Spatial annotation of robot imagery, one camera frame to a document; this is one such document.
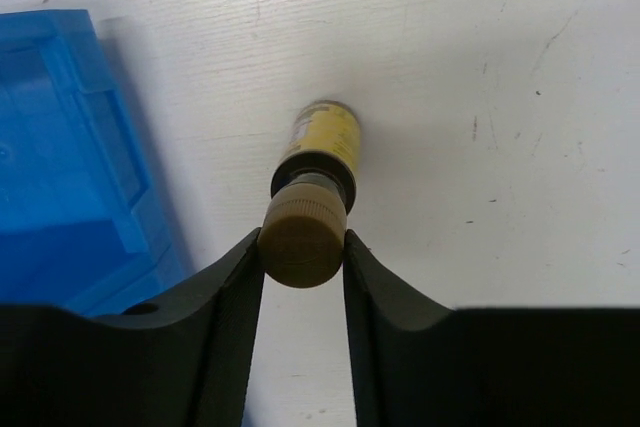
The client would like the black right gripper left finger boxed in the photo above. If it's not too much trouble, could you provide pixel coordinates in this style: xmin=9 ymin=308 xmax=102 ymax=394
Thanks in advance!
xmin=1 ymin=234 xmax=264 ymax=426

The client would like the blue plastic divided bin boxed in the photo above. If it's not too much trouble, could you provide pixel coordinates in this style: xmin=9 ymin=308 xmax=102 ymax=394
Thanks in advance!
xmin=0 ymin=10 xmax=189 ymax=316

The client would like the yellow label brown bottle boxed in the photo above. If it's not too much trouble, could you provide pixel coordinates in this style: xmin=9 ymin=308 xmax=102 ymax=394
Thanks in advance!
xmin=258 ymin=100 xmax=361 ymax=289

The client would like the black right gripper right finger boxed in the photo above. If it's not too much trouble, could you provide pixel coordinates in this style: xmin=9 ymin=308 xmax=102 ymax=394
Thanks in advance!
xmin=343 ymin=232 xmax=639 ymax=426

